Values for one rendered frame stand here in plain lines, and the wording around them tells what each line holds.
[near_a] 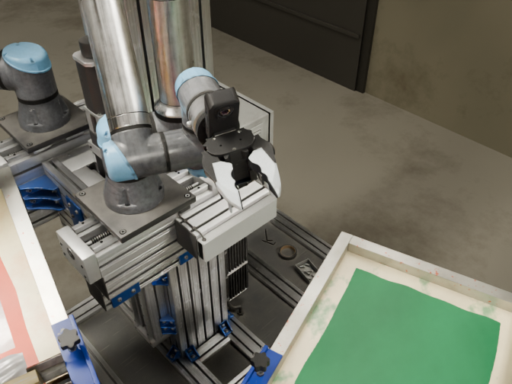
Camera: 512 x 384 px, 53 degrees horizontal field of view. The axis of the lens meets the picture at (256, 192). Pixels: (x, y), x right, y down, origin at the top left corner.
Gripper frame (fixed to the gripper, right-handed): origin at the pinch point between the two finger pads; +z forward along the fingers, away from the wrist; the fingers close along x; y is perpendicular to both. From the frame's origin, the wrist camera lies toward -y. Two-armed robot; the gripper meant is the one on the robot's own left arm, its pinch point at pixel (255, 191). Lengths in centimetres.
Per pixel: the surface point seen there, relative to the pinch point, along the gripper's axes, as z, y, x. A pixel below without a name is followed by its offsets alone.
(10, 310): -39, 47, 53
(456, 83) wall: -212, 161, -204
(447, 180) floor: -157, 192, -164
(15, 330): -34, 48, 52
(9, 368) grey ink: -25, 50, 54
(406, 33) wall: -254, 136, -188
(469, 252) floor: -99, 188, -137
